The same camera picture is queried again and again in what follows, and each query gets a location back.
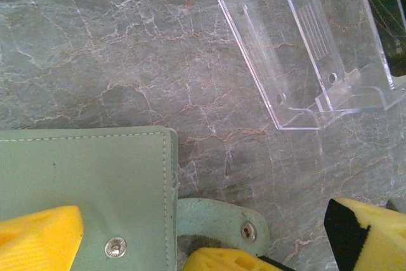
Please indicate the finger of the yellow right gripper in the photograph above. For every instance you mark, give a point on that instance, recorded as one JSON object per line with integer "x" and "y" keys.
{"x": 222, "y": 261}

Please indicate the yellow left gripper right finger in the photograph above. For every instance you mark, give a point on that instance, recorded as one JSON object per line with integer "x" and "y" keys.
{"x": 380, "y": 242}

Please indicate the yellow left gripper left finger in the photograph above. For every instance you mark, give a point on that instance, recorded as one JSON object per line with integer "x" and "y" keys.
{"x": 38, "y": 242}

